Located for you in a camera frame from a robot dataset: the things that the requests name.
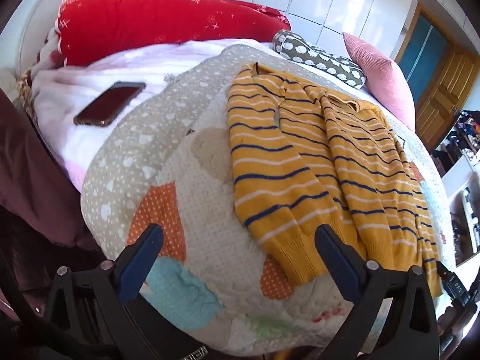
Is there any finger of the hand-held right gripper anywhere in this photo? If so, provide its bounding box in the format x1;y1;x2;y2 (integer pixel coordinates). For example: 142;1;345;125
436;259;475;308

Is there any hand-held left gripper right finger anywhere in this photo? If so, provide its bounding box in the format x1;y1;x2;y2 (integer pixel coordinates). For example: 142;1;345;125
314;224;439;360

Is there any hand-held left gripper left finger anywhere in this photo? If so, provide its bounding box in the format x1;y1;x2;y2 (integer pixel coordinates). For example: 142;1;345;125
43;223;203;360

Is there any yellow striped knit sweater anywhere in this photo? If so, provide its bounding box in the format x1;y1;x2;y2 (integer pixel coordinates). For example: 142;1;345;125
226;62;441;297

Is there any cluttered clothes rack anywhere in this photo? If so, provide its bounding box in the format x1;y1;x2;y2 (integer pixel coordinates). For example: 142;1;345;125
433;109;480;173

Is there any beige patterned quilted mat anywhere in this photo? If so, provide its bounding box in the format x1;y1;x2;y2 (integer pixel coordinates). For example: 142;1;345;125
80;44;451;357

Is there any white shelf cabinet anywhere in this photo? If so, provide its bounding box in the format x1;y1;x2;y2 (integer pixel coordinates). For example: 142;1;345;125
442;154;480;268

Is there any dark maroon cloth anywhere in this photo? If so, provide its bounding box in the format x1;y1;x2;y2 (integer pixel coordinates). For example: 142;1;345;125
0;86;99;293

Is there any dark smartphone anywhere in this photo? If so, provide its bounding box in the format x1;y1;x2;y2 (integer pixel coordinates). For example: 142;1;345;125
73;81;147;127

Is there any pale pink fleece blanket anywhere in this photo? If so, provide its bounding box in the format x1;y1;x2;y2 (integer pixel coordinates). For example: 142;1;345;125
30;39;276;192

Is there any wooden door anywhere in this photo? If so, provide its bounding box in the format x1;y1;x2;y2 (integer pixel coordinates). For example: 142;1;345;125
414;50;479;151

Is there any pink ribbed pillow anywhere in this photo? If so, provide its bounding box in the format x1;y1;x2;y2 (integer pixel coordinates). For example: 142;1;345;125
342;32;416;132

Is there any olive white-spotted pillow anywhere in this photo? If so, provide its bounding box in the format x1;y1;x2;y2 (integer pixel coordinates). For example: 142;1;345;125
272;30;367;90

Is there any teal door panel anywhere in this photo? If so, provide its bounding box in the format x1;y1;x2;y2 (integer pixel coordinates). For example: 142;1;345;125
397;11;449;83

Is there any red patterned quilt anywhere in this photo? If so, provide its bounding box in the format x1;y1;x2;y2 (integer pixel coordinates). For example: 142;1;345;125
55;0;292;67

